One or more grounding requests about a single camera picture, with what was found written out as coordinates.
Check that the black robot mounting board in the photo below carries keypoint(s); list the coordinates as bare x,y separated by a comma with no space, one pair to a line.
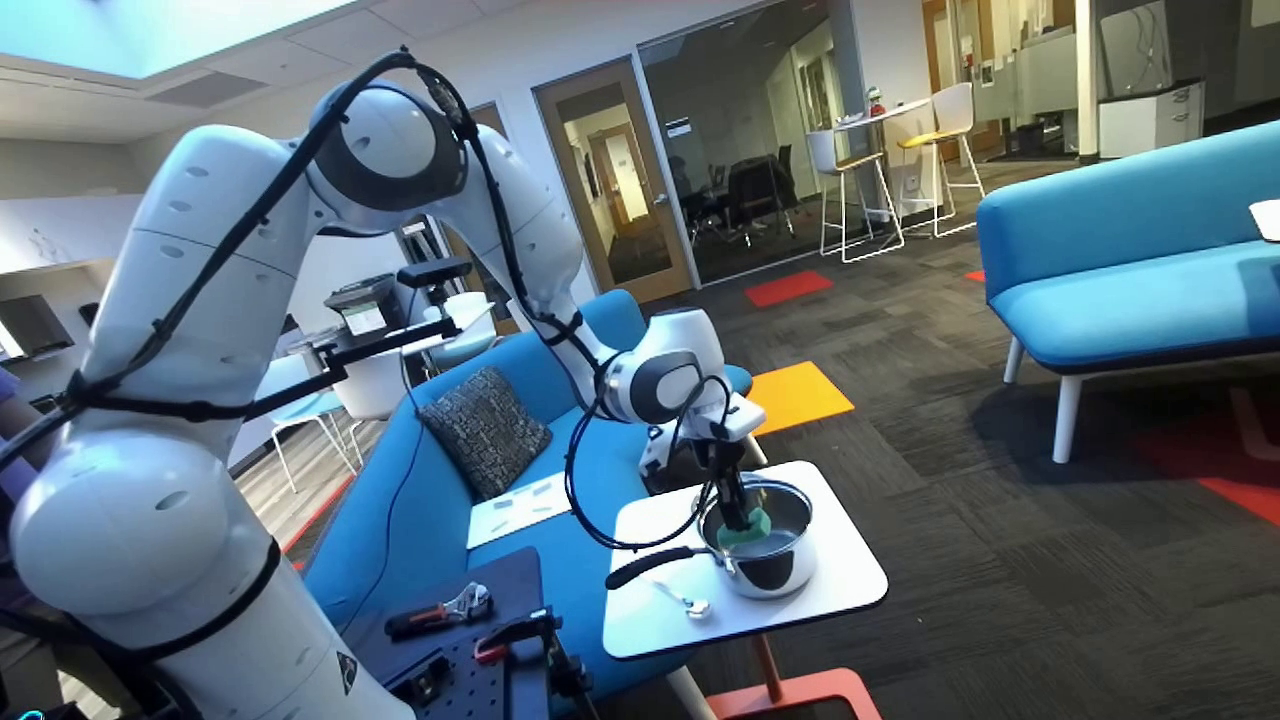
455,672

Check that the wooden frame glass door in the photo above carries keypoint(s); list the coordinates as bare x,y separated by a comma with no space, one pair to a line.
612,185

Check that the white stool yellow seat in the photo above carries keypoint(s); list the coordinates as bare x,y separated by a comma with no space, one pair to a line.
940,135

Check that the metal spoon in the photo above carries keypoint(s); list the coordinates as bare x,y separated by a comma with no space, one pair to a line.
698,611

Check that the black camera rig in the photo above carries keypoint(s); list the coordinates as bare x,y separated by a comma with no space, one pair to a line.
387,308

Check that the green sponge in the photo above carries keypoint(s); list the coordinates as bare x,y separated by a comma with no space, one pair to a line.
763,519

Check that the blue corner sofa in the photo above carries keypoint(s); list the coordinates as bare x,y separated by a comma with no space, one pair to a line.
1133,267

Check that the white table red base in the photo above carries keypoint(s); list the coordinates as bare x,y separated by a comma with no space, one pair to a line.
826,574

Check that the white cabinet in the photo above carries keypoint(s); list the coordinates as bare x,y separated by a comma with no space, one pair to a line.
1150,123

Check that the white bar stool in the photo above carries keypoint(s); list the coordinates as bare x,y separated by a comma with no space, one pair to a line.
861,167

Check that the white chair blue seat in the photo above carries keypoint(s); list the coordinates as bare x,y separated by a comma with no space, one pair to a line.
312,412

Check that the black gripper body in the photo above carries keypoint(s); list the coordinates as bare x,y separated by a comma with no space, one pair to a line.
721,466

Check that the blue sofa with pillow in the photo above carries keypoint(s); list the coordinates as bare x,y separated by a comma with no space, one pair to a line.
400,534

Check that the white paper sheet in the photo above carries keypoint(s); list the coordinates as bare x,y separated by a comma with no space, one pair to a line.
522,509

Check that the grey patterned pillow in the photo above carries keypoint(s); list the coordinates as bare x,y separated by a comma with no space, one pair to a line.
482,435

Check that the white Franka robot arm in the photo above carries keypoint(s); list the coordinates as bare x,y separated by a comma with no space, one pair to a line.
135,534

